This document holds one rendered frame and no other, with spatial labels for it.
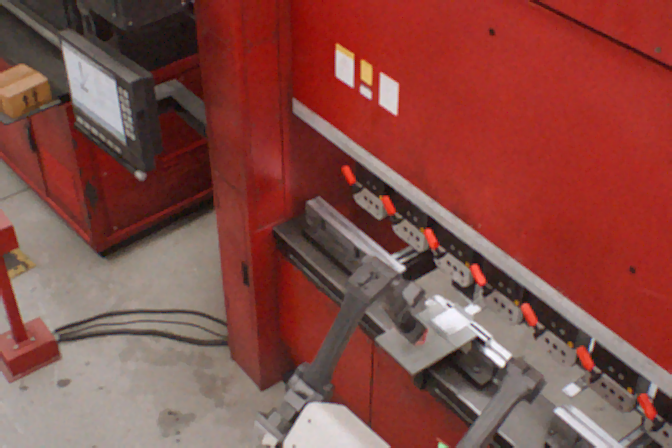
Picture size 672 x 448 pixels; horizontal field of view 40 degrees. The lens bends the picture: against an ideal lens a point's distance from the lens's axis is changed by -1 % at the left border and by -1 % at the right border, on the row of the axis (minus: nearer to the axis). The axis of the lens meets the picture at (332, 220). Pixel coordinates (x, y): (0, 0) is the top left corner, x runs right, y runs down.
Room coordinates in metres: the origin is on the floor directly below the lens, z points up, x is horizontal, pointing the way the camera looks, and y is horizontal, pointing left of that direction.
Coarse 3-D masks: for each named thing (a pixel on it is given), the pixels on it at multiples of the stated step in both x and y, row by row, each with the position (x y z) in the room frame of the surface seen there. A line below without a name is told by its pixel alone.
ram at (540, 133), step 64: (320, 0) 2.61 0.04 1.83; (384, 0) 2.37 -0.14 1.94; (448, 0) 2.17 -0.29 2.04; (512, 0) 2.00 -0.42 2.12; (320, 64) 2.61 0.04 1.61; (384, 64) 2.36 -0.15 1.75; (448, 64) 2.15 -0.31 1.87; (512, 64) 1.98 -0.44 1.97; (576, 64) 1.83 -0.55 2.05; (640, 64) 1.71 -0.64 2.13; (320, 128) 2.61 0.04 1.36; (384, 128) 2.35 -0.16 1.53; (448, 128) 2.14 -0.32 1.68; (512, 128) 1.96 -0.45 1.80; (576, 128) 1.81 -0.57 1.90; (640, 128) 1.68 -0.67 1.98; (448, 192) 2.12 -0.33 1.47; (512, 192) 1.93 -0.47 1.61; (576, 192) 1.78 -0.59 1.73; (640, 192) 1.65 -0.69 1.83; (512, 256) 1.91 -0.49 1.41; (576, 256) 1.75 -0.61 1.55; (640, 256) 1.61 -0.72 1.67; (576, 320) 1.71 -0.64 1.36; (640, 320) 1.58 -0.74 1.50
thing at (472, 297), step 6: (456, 282) 2.10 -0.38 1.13; (456, 288) 2.10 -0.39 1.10; (462, 288) 2.08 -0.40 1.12; (468, 288) 2.06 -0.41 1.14; (474, 288) 2.04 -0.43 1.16; (462, 294) 2.08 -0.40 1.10; (468, 294) 2.06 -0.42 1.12; (474, 294) 2.04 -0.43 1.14; (468, 300) 2.07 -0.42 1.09; (474, 300) 2.04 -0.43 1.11
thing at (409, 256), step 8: (408, 248) 2.57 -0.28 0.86; (392, 256) 2.53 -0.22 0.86; (400, 256) 2.54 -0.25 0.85; (408, 256) 2.52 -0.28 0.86; (416, 256) 2.54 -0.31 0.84; (424, 256) 2.55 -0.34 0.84; (432, 256) 2.58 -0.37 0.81; (408, 264) 2.50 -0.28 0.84; (416, 264) 2.54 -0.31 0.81; (424, 264) 2.56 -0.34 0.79; (432, 264) 2.59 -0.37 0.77; (408, 272) 2.51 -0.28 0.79; (416, 272) 2.54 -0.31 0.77; (424, 272) 2.56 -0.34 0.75; (408, 280) 2.51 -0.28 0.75
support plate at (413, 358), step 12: (420, 312) 2.10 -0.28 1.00; (432, 312) 2.10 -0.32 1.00; (384, 336) 2.00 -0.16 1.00; (396, 336) 2.00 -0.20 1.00; (432, 336) 2.00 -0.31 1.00; (456, 336) 2.00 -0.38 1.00; (468, 336) 2.00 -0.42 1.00; (384, 348) 1.95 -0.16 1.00; (396, 348) 1.95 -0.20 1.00; (408, 348) 1.95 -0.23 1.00; (420, 348) 1.95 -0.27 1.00; (432, 348) 1.95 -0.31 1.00; (444, 348) 1.95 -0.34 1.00; (456, 348) 1.95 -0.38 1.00; (408, 360) 1.90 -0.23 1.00; (420, 360) 1.90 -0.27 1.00; (432, 360) 1.90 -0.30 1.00
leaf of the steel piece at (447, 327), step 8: (448, 312) 2.10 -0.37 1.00; (456, 312) 2.10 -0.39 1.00; (432, 320) 2.05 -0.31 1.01; (440, 320) 2.06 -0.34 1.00; (448, 320) 2.06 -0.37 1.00; (456, 320) 2.06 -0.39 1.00; (464, 320) 2.06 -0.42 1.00; (440, 328) 2.01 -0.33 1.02; (448, 328) 2.03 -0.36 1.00; (456, 328) 2.03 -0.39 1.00; (448, 336) 2.00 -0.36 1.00
